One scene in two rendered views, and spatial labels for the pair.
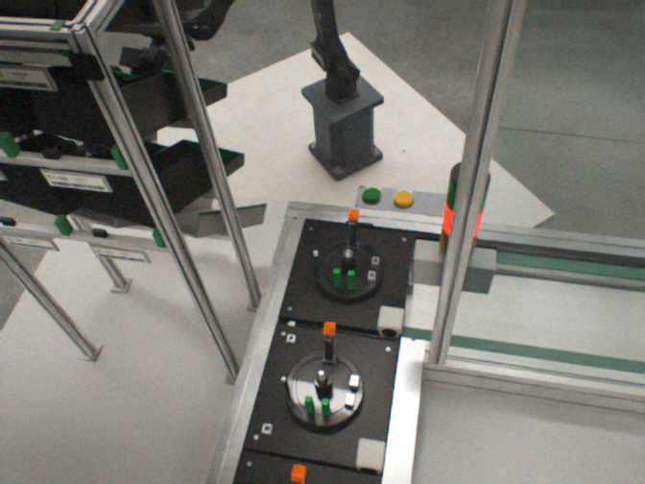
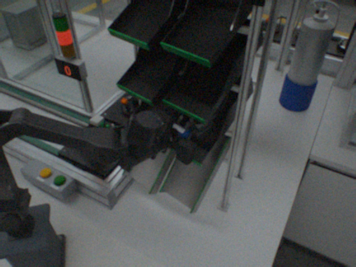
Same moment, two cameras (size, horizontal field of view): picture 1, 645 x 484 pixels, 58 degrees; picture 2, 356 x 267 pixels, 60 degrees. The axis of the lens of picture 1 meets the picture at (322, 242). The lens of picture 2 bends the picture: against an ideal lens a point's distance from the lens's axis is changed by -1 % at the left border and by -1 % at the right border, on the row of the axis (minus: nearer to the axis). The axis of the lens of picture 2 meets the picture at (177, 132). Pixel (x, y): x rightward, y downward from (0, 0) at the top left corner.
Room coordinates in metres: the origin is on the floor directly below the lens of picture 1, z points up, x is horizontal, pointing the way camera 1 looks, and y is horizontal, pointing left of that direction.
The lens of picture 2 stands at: (1.45, 0.44, 1.86)
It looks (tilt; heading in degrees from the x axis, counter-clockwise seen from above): 43 degrees down; 192
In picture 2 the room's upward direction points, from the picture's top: straight up
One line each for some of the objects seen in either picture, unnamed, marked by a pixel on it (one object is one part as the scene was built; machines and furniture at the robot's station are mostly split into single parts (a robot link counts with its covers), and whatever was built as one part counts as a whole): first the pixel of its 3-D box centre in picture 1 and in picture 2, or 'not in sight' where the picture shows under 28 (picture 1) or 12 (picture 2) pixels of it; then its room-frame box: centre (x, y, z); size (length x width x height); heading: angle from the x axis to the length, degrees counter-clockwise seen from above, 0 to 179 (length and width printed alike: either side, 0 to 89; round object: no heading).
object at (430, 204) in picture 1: (402, 208); (48, 178); (0.84, -0.19, 0.93); 0.21 x 0.07 x 0.06; 73
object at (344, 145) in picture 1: (344, 125); (32, 245); (1.10, -0.09, 0.96); 0.15 x 0.15 x 0.20; 26
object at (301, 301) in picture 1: (348, 276); (101, 145); (0.66, -0.05, 0.96); 0.24 x 0.24 x 0.02; 73
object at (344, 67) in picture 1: (339, 62); (11, 210); (1.10, -0.08, 1.15); 0.09 x 0.07 x 0.06; 20
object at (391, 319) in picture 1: (391, 322); (97, 121); (0.54, -0.11, 0.97); 0.05 x 0.05 x 0.04; 73
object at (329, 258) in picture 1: (348, 270); not in sight; (0.66, -0.05, 0.98); 0.14 x 0.14 x 0.02
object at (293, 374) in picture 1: (322, 382); (136, 101); (0.41, 0.03, 1.01); 0.24 x 0.24 x 0.13; 73
